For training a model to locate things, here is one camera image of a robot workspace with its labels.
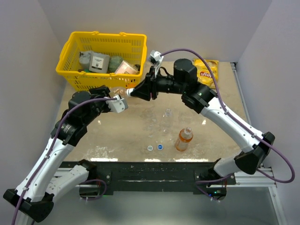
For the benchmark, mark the orange drink bottle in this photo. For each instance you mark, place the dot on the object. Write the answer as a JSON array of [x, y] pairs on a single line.
[[184, 138]]

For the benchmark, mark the blue bottle cap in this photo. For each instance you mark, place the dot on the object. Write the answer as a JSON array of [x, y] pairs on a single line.
[[160, 147]]

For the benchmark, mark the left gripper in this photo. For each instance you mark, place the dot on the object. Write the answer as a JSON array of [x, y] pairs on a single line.
[[102, 92]]

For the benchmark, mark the grey pouch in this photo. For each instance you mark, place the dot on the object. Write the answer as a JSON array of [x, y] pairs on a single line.
[[84, 59]]

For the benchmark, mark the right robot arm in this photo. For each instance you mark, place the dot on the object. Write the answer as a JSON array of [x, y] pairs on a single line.
[[253, 143]]

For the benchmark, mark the blue Pocari Sweat cap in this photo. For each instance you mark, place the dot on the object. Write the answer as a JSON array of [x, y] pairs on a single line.
[[129, 91]]

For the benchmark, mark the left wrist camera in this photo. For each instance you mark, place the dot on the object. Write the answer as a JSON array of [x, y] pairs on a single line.
[[117, 105]]

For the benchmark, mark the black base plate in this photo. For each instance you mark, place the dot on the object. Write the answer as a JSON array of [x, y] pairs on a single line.
[[110, 177]]

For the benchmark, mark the grey box with label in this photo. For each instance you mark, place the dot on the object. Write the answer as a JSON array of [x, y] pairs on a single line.
[[99, 63]]

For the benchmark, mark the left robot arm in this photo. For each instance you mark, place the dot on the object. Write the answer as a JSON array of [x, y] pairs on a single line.
[[35, 197]]

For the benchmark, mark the green scrub sponge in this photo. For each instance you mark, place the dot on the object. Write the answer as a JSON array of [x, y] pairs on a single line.
[[114, 63]]

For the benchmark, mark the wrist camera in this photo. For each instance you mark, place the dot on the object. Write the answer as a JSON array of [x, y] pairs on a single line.
[[155, 58], [117, 105]]

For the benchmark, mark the pink packet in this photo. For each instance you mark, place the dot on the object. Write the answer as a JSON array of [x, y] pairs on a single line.
[[126, 68]]

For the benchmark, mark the yellow plastic basket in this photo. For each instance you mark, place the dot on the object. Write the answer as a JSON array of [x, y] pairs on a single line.
[[131, 47]]

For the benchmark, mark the green white bottle cap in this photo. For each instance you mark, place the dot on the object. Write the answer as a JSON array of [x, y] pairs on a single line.
[[150, 148]]

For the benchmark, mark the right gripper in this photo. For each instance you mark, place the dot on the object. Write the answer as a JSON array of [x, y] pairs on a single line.
[[148, 87]]

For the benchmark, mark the clear bottle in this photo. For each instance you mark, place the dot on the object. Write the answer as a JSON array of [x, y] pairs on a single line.
[[162, 126], [119, 91]]

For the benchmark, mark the yellow chips bag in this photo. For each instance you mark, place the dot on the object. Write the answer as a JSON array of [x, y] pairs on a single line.
[[203, 73]]

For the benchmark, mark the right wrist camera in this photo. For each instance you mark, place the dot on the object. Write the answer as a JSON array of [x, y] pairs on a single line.
[[155, 58]]

